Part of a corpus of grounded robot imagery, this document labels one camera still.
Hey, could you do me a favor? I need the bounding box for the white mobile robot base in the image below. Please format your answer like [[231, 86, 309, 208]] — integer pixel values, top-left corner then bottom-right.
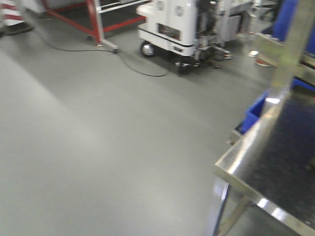
[[136, 0, 254, 74]]

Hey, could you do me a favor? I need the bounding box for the red metal frame cart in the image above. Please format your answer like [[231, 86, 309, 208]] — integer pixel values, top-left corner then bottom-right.
[[41, 0, 149, 54]]

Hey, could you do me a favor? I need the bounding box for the black floor cable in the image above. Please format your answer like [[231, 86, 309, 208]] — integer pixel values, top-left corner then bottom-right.
[[22, 9, 170, 77]]

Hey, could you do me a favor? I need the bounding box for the stainless steel roller rack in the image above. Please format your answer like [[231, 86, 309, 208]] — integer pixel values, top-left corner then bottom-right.
[[253, 0, 315, 94]]

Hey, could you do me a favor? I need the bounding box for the small blue bin under table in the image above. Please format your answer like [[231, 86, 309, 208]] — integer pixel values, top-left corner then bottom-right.
[[235, 89, 269, 135]]

